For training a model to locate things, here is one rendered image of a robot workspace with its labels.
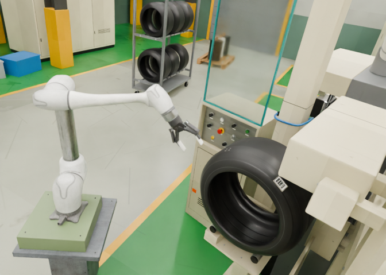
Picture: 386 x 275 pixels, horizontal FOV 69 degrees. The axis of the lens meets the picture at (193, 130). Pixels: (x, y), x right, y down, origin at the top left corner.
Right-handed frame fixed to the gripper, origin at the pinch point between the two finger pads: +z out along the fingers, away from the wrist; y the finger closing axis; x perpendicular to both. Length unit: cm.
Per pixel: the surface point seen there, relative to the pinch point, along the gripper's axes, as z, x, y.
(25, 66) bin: -181, -239, 436
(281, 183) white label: 21, 24, -49
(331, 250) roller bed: 82, 10, -46
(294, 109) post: 9, -19, -56
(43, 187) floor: -9, -13, 216
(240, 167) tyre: 10.7, 19.7, -33.1
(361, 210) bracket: 13, 54, -82
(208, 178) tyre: 13.4, 17.1, -10.5
